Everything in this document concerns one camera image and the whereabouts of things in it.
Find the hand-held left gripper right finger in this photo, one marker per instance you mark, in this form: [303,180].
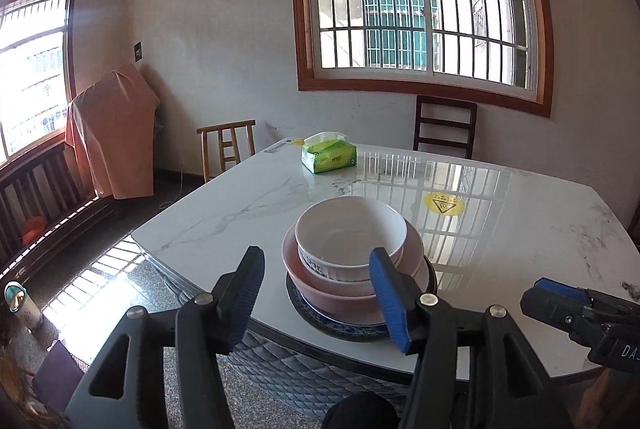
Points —
[387,304]

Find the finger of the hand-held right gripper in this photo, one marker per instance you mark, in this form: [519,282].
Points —
[560,288]
[550,309]

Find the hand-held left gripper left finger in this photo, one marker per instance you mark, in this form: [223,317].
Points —
[247,304]

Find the pink bowl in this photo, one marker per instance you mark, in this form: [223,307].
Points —
[330,304]

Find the white rabbit print bowl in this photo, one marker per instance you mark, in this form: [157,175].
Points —
[330,271]

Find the white bowl with blue base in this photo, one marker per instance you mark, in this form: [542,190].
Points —
[350,224]

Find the grey quilted table base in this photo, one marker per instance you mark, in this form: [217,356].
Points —
[300,374]

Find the person's dark trouser leg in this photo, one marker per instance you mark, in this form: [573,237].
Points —
[360,414]

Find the round yellow warning sticker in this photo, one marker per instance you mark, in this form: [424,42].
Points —
[444,204]

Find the green tissue pack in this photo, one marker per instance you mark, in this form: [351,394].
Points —
[330,159]

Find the light wooden chair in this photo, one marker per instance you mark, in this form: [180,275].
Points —
[225,125]

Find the purple cushion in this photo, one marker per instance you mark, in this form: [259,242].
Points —
[55,374]

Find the dark wooden chair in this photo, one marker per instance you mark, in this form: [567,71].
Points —
[445,101]

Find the orange cloth covered object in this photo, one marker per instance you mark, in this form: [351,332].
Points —
[112,134]

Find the white can on floor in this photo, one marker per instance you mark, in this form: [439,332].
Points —
[22,309]

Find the small orange object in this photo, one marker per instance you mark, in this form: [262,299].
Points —
[32,229]

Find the dark wooden bench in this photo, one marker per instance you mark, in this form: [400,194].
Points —
[45,189]

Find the large barred window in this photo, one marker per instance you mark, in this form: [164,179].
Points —
[300,9]

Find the narrow barred side window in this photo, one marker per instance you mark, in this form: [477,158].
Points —
[30,59]

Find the black wall plate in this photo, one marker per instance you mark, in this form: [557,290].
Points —
[138,51]

